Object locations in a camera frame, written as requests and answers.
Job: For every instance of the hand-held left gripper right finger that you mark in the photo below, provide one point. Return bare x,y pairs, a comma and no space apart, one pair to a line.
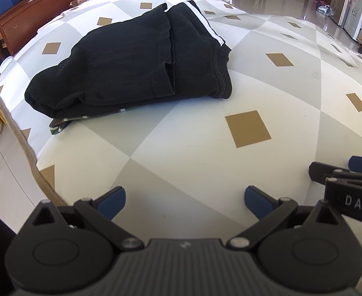
256,202

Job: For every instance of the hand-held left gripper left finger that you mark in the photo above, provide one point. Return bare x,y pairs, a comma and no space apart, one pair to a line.
113,202

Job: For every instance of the black t-shirt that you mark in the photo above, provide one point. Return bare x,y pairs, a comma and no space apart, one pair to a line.
122,61

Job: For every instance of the grey white checkered tablecloth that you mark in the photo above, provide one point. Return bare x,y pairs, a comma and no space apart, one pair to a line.
199,148

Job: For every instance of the shiny plastic bag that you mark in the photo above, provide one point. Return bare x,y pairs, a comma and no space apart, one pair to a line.
324,8

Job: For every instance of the brown wooden cabinet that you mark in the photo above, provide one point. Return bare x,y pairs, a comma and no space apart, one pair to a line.
23,21

